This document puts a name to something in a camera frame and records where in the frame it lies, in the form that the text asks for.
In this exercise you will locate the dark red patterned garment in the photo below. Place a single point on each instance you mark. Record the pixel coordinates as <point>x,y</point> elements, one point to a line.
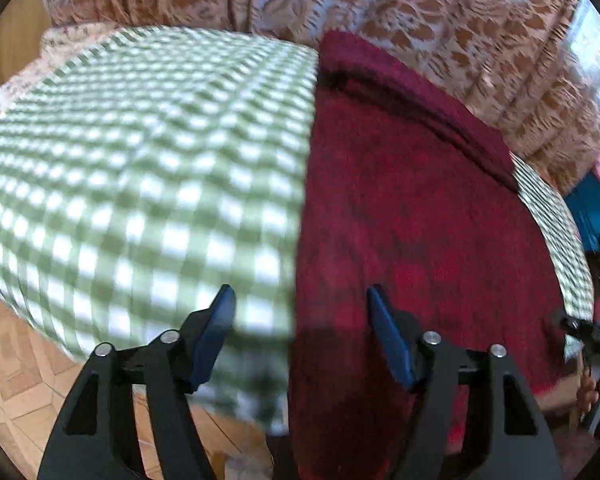
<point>420,210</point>

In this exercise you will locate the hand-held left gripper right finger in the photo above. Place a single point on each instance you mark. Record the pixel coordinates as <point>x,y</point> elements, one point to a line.
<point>392,335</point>

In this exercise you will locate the floral print bedding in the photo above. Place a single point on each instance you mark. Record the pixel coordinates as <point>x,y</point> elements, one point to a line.
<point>65,45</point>

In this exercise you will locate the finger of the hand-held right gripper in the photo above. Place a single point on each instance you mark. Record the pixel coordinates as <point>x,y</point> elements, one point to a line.
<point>587,332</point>

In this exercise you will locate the person's right hand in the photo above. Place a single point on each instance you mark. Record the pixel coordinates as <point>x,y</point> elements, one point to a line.
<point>590,392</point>

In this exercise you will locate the blue plastic bin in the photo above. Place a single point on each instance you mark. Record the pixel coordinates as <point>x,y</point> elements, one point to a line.
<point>592,215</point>

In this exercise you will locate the brown floral curtain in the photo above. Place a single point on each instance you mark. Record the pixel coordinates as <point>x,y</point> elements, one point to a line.
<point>405,25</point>

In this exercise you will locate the wooden door frame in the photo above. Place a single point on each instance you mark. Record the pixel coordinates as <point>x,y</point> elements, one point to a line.
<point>20,35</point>

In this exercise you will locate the green checked bed sheet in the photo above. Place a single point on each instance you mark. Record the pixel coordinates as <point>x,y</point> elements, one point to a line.
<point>130,170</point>

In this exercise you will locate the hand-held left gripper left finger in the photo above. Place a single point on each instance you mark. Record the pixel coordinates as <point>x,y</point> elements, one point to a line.
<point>212,332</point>

